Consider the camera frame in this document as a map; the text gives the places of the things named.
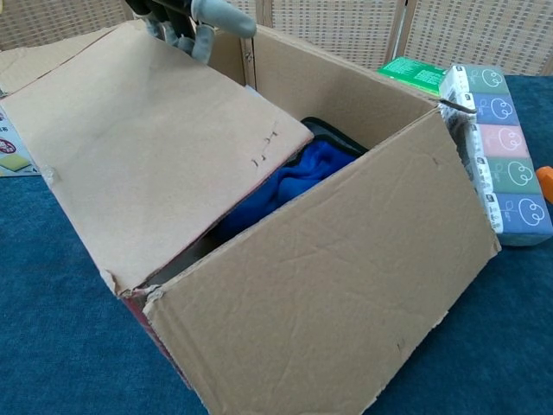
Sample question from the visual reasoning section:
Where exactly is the orange and purple toy block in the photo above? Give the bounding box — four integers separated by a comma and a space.
535, 166, 553, 204

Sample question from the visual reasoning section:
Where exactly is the multicolour tissue pack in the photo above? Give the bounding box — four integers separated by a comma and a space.
438, 63, 553, 248

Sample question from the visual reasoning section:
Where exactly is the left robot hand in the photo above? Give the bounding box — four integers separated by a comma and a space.
124, 0, 258, 64

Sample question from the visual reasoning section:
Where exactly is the wicker folding screen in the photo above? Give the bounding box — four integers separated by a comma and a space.
0, 0, 553, 87

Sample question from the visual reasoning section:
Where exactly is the green box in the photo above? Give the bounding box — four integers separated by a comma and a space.
374, 56, 450, 99

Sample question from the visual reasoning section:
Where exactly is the red cardboard box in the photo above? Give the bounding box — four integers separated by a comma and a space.
0, 19, 502, 415

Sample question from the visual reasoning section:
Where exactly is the sponge package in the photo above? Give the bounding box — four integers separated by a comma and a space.
0, 88, 44, 178

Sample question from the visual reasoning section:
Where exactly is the blue table cloth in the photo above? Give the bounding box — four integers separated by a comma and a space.
0, 73, 553, 415

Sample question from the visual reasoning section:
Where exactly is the blue towel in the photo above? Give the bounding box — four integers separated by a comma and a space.
215, 137, 359, 243

